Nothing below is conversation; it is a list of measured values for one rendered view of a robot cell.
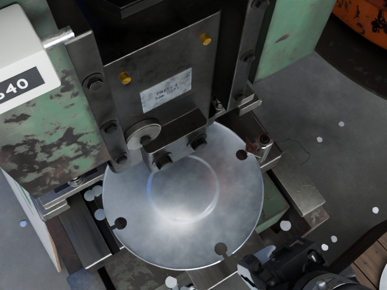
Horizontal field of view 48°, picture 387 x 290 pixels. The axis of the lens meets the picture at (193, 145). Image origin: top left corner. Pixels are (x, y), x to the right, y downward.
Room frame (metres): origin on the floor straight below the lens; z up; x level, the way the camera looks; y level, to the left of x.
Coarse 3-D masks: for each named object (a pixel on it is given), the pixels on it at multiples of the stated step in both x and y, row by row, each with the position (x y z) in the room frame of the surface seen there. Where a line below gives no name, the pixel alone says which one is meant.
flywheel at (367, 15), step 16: (352, 0) 0.47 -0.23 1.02; (368, 0) 0.46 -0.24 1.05; (384, 0) 0.45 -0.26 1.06; (336, 16) 0.48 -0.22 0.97; (352, 16) 0.46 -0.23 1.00; (368, 16) 0.44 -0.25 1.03; (384, 16) 0.43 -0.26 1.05; (368, 32) 0.43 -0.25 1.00; (384, 32) 0.41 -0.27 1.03; (384, 48) 0.40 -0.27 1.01
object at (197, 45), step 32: (96, 0) 0.31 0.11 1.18; (128, 0) 0.31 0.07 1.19; (160, 0) 0.32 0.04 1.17; (192, 0) 0.33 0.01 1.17; (96, 32) 0.28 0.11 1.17; (128, 32) 0.28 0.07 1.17; (160, 32) 0.28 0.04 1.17; (192, 32) 0.30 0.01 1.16; (128, 64) 0.25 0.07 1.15; (160, 64) 0.27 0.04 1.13; (192, 64) 0.30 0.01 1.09; (128, 96) 0.25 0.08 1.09; (160, 96) 0.27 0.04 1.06; (192, 96) 0.30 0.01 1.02; (128, 128) 0.24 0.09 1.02; (160, 128) 0.25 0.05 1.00; (192, 128) 0.27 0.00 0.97; (160, 160) 0.23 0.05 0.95
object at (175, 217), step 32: (224, 128) 0.36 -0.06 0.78; (192, 160) 0.29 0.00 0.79; (224, 160) 0.30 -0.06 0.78; (256, 160) 0.30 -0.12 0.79; (128, 192) 0.23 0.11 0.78; (160, 192) 0.23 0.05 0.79; (192, 192) 0.23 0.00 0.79; (224, 192) 0.24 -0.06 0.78; (256, 192) 0.24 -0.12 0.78; (128, 224) 0.17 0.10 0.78; (160, 224) 0.17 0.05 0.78; (192, 224) 0.17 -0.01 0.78; (224, 224) 0.18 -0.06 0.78; (160, 256) 0.12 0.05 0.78; (192, 256) 0.12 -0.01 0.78
